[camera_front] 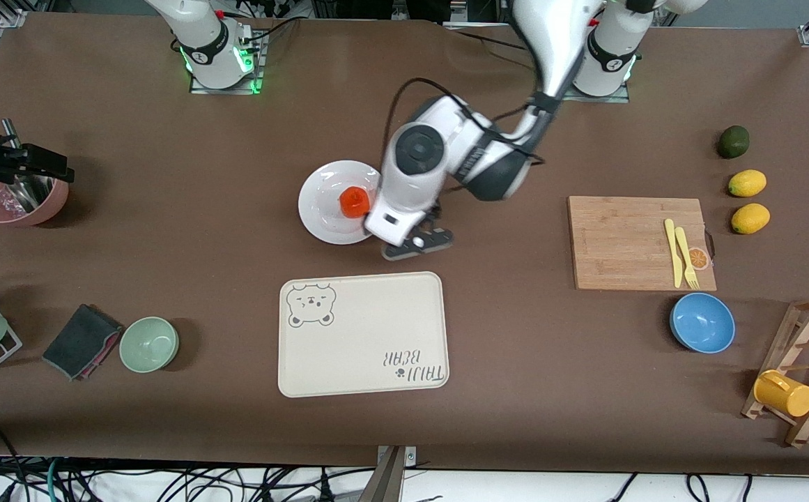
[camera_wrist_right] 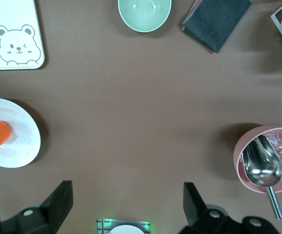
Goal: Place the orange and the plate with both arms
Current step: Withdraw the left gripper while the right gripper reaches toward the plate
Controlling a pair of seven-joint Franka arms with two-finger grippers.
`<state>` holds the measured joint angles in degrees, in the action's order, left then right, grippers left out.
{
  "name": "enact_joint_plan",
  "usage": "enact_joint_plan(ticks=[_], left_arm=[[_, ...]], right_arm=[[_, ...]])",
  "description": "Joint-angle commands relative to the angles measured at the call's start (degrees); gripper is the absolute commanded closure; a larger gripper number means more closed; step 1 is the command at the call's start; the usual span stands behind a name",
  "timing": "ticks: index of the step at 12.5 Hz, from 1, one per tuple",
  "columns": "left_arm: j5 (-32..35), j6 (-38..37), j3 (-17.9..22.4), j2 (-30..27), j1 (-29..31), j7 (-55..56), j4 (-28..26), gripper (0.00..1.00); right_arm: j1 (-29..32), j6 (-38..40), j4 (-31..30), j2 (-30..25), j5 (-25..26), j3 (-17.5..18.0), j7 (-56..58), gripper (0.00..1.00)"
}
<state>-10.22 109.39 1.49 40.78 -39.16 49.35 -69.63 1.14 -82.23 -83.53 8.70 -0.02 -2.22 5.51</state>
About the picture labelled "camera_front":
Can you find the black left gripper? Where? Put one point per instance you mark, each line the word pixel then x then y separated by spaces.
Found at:
pixel 435 212

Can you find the orange tomato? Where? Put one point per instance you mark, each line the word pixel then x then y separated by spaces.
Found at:
pixel 354 202

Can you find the white round plate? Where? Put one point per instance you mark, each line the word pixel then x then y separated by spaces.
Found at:
pixel 324 209

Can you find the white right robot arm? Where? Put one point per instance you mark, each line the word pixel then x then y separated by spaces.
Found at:
pixel 202 35

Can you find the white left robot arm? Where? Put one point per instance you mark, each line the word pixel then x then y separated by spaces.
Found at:
pixel 557 35

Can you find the metal scoop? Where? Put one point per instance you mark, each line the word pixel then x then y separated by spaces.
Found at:
pixel 31 192

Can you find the pink bowl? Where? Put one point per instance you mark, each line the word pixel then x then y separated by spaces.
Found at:
pixel 42 209

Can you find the cream bear print tray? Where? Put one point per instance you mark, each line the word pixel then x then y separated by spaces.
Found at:
pixel 362 335

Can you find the dark grey folded cloth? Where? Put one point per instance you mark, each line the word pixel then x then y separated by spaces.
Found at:
pixel 80 338

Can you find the wooden cutting board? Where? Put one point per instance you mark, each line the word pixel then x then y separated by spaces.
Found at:
pixel 620 244

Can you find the pale green bowl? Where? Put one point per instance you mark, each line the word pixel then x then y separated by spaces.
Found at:
pixel 149 344

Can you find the yellow-green plastic knife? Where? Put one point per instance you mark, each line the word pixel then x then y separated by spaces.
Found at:
pixel 673 254

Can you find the yellow-green plastic fork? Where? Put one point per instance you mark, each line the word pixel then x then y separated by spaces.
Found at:
pixel 687 258

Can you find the toy orange slice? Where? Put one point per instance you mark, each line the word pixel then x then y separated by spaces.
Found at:
pixel 701 259

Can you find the blue bowl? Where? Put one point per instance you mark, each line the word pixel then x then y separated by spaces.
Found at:
pixel 702 323

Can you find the dark green lime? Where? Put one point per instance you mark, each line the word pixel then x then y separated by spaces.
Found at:
pixel 733 141

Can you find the yellow lemon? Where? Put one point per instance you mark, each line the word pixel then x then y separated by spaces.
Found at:
pixel 750 218
pixel 747 183

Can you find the yellow plastic cup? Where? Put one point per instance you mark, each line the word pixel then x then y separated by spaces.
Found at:
pixel 784 394

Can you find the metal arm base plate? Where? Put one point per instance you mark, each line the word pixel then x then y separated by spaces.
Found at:
pixel 592 100
pixel 223 90

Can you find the metal table edge bracket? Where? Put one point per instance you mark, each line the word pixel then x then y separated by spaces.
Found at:
pixel 390 481

